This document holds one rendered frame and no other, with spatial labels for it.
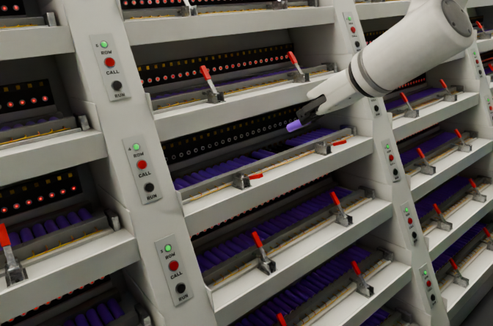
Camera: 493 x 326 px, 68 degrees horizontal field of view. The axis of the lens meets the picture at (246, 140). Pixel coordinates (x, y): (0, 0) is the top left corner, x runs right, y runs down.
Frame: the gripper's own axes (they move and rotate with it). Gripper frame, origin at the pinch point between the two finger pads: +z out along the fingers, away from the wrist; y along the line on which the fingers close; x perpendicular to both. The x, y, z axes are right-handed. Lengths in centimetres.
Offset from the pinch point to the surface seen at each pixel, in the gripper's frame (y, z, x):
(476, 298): -68, 31, 73
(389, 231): -34, 24, 36
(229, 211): 16.8, 16.1, 11.4
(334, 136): -23.8, 17.9, 4.3
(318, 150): -14.4, 16.8, 6.3
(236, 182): 12.2, 16.8, 6.4
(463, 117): -104, 23, 15
